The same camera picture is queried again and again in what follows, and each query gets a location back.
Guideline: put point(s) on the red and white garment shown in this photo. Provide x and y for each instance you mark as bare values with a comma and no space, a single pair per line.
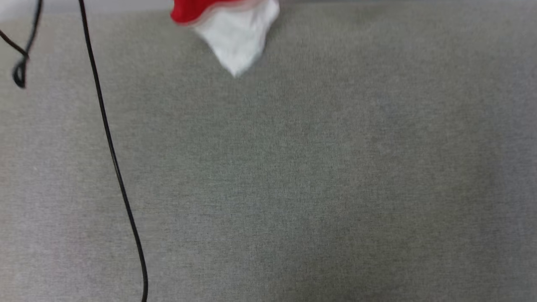
235,37

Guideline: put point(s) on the grey fabric sofa cushion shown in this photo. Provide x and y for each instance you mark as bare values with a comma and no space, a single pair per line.
314,176

